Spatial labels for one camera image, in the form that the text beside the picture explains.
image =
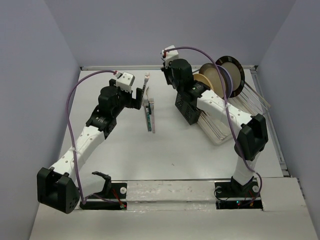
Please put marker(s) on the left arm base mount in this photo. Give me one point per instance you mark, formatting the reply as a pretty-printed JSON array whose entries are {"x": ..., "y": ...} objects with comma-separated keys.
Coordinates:
[{"x": 107, "y": 195}]

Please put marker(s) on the yellow plate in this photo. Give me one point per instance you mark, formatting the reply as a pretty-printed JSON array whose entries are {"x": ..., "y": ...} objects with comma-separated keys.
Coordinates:
[{"x": 203, "y": 80}]

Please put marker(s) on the clear drain tray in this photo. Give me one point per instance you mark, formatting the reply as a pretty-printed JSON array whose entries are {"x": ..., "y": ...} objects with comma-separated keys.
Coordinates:
[{"x": 216, "y": 130}]

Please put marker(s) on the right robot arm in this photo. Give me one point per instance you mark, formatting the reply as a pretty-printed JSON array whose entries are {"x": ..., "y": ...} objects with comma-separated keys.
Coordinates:
[{"x": 250, "y": 131}]

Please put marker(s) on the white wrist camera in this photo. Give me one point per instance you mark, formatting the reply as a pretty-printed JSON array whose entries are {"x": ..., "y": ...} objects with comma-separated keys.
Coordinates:
[
  {"x": 124, "y": 81},
  {"x": 169, "y": 54}
]

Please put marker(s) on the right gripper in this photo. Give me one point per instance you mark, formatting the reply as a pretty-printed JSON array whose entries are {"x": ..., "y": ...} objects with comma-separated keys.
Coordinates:
[{"x": 166, "y": 70}]

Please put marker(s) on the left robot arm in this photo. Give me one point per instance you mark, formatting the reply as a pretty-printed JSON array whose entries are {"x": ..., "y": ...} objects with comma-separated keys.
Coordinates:
[{"x": 58, "y": 186}]

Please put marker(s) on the purple plate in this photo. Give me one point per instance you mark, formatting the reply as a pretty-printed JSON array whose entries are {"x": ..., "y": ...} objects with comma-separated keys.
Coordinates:
[{"x": 228, "y": 80}]

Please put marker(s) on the wire dish rack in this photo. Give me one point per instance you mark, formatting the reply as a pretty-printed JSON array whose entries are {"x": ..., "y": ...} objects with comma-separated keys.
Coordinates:
[{"x": 250, "y": 101}]

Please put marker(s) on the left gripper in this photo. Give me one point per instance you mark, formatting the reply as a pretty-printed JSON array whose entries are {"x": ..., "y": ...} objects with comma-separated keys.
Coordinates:
[{"x": 132, "y": 103}]

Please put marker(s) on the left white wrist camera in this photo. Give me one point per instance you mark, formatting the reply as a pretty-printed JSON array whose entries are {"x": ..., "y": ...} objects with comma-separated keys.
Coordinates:
[{"x": 124, "y": 81}]

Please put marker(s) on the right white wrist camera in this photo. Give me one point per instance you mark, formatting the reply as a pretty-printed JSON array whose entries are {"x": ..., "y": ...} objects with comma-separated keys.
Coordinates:
[{"x": 169, "y": 54}]

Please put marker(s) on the silver fork black handle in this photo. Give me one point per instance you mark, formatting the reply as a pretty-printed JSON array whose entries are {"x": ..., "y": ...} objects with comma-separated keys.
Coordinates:
[{"x": 146, "y": 79}]

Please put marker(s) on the black patterned plate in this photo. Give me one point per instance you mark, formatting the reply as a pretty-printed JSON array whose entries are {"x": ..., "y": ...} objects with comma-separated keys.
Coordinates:
[{"x": 236, "y": 72}]

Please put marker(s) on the brown rimmed beige plate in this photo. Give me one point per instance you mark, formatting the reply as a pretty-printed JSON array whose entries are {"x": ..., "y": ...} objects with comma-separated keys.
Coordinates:
[{"x": 209, "y": 70}]

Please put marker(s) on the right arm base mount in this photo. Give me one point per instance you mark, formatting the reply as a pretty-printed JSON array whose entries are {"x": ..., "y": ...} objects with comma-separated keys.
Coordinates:
[{"x": 228, "y": 199}]

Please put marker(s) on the black utensil caddy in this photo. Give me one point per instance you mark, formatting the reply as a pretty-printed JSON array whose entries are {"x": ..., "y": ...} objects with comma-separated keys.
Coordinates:
[{"x": 188, "y": 111}]

